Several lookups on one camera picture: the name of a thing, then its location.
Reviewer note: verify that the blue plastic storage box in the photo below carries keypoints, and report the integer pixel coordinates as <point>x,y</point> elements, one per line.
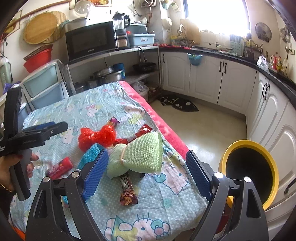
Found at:
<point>138,40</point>

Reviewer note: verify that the cartoon print table cloth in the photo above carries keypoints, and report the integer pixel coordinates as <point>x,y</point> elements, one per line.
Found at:
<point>146,191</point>

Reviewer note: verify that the steel cooking pot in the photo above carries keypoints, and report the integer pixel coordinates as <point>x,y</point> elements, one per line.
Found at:
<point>108,75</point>

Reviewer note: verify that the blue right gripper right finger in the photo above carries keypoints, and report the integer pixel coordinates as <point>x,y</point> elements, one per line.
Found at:
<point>199,174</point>

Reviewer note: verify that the black blender jug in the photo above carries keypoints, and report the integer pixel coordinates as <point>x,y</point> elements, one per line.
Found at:
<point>121,22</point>

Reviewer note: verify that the red plastic bag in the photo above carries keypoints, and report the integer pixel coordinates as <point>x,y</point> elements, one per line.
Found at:
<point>105,137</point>

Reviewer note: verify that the black microwave oven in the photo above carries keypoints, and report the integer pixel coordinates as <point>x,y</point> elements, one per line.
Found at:
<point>89,40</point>

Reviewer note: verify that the blue hanging basket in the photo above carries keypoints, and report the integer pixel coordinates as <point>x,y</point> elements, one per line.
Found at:
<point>195,60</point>

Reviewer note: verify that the white corner kitchen cabinets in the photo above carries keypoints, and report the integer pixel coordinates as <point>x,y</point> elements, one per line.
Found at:
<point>267,101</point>

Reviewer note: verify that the metal shelf rack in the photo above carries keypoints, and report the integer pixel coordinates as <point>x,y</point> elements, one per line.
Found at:
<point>81,70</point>

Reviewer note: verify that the red flat wrapper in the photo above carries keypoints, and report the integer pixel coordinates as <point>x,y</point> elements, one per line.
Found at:
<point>142,131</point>

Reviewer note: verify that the black frying pan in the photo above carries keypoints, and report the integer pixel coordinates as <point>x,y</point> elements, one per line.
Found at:
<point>145,67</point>

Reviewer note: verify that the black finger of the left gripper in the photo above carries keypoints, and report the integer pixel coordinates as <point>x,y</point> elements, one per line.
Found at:
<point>46,130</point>

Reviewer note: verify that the red candy bar wrapper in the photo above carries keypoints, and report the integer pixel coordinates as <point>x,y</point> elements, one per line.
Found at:
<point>56,171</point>

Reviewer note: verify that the red plastic basin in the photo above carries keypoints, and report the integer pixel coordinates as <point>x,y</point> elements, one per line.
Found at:
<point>38,60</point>

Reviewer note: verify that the brown chocolate bar wrapper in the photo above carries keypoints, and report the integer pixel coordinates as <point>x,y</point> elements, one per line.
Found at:
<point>128,196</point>

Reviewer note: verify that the dark floor mat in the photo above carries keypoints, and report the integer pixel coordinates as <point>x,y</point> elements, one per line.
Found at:
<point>178,103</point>

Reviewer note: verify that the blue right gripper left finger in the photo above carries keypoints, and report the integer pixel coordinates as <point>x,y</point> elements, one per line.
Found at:
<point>92,173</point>

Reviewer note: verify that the person's left hand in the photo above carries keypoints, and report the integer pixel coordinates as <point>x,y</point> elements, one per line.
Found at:
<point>8,164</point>

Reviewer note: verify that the plastic drawer cabinet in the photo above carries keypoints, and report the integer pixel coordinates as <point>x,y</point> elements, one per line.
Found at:
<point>45,85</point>

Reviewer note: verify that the green knitted cloth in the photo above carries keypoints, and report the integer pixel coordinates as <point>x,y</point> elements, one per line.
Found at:
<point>142,155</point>

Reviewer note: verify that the small striped candy wrapper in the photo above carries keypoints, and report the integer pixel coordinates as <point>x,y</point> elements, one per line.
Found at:
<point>113,122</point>

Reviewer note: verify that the round woven bamboo tray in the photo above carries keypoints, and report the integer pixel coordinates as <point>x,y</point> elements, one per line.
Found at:
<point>40,28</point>

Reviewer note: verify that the black wall fan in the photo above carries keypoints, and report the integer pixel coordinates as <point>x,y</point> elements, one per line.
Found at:
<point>263,32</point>

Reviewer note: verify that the blue knitted cloth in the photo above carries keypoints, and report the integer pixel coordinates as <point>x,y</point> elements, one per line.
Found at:
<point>90,155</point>

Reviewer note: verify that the yellow trash bin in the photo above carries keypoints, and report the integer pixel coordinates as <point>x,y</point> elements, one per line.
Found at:
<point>245,158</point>

